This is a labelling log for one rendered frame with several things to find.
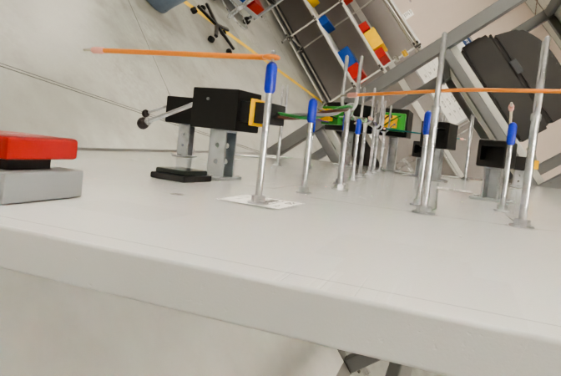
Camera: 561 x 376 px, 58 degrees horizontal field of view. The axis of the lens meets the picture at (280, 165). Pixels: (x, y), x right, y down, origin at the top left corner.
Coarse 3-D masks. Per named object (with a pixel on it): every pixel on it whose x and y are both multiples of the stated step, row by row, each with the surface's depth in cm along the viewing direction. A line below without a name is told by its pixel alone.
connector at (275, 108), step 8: (248, 104) 49; (256, 104) 48; (264, 104) 48; (272, 104) 47; (240, 112) 49; (248, 112) 49; (256, 112) 48; (272, 112) 48; (240, 120) 49; (248, 120) 49; (256, 120) 48; (272, 120) 48; (280, 120) 50
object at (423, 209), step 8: (440, 48) 39; (440, 56) 39; (440, 64) 39; (440, 72) 39; (440, 80) 39; (440, 88) 39; (440, 96) 40; (432, 112) 40; (440, 112) 40; (432, 120) 40; (432, 128) 40; (432, 136) 40; (432, 144) 40; (432, 152) 40; (432, 160) 40; (424, 176) 40; (424, 184) 40; (424, 192) 40; (424, 200) 40; (416, 208) 40; (424, 208) 40
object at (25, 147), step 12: (0, 132) 28; (12, 132) 29; (0, 144) 25; (12, 144) 25; (24, 144) 26; (36, 144) 27; (48, 144) 27; (60, 144) 28; (72, 144) 29; (0, 156) 25; (12, 156) 25; (24, 156) 26; (36, 156) 27; (48, 156) 28; (60, 156) 28; (72, 156) 29; (0, 168) 26; (12, 168) 27; (24, 168) 27; (36, 168) 28; (48, 168) 29
